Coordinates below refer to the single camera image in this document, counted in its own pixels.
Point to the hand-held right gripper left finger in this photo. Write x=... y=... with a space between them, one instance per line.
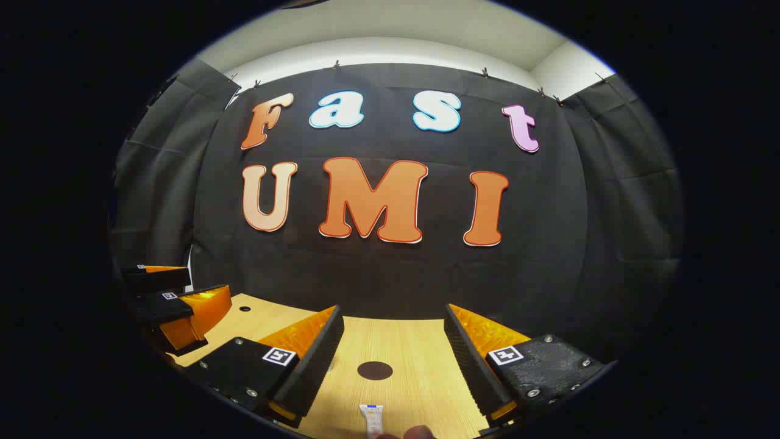
x=317 y=360

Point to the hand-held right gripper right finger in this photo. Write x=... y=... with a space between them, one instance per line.
x=472 y=366

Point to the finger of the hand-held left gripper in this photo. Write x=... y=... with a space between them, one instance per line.
x=158 y=279
x=161 y=308

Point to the dark brown round coaster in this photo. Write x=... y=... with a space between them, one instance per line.
x=375 y=370

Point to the white toothpaste tube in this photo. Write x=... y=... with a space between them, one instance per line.
x=371 y=419

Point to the wooden desktop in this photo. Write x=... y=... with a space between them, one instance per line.
x=402 y=341

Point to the black backdrop cloth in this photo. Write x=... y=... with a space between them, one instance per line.
x=396 y=274

